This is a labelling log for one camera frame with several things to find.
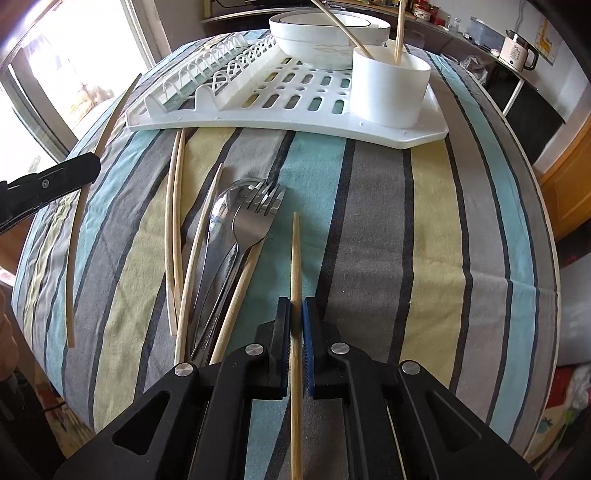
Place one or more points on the metal fork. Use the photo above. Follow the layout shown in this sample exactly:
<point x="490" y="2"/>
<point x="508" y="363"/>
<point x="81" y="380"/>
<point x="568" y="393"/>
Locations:
<point x="250" y="225"/>

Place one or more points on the white utensil cup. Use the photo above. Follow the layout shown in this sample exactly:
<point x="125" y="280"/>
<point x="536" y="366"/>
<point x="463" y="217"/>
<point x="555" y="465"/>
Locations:
<point x="386" y="93"/>

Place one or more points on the large white bowl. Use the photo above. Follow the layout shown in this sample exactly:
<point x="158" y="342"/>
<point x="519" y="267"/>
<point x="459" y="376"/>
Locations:
<point x="310" y="36"/>

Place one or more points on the clear plastic container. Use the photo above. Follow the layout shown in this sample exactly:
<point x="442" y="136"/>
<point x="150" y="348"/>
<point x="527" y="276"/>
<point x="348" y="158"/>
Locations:
<point x="485" y="36"/>

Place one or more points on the white electric kettle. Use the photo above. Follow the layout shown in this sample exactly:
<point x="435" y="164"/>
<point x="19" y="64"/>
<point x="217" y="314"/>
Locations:
<point x="518" y="53"/>

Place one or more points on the orange wooden door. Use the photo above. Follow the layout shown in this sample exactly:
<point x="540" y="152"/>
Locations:
<point x="567" y="191"/>

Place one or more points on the white plastic dish rack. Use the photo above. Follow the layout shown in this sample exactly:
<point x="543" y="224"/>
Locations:
<point x="230" y="82"/>

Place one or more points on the metal spoon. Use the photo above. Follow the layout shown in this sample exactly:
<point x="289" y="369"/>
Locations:
<point x="219" y="243"/>

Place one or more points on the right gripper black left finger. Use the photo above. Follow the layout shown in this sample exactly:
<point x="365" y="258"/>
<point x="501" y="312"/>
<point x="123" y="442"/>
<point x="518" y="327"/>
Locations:
<point x="226" y="391"/>

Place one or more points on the striped tablecloth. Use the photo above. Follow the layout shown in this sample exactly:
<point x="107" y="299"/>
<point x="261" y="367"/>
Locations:
<point x="440" y="253"/>

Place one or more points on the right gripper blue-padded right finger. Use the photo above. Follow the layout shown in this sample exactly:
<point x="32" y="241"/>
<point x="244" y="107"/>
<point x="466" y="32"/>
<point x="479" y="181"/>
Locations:
<point x="371" y="393"/>

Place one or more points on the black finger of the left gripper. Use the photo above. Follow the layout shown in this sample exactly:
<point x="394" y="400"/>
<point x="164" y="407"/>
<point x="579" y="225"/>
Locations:
<point x="28" y="194"/>

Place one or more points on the giraffe wall poster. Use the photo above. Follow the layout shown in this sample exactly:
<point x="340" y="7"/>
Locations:
<point x="548" y="41"/>

